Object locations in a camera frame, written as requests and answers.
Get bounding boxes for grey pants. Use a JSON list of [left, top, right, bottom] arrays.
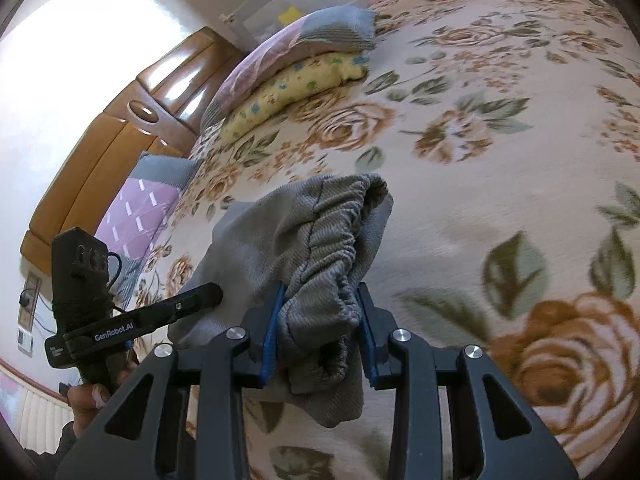
[[168, 174, 393, 428]]

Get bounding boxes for left hand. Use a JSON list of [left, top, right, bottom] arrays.
[[67, 384, 112, 438]]

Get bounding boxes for purple grey pillow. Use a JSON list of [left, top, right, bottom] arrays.
[[94, 152, 201, 308]]

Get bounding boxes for wooden headboard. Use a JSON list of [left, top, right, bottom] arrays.
[[21, 27, 245, 276]]

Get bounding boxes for yellow floral pillow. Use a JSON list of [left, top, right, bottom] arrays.
[[219, 52, 370, 145]]

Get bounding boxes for pink grey striped pillow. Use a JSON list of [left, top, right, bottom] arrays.
[[200, 4, 376, 132]]

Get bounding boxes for wall socket panel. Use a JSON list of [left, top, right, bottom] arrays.
[[17, 272, 41, 356]]

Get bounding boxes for black charger cable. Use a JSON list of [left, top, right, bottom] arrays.
[[18, 286, 57, 336]]

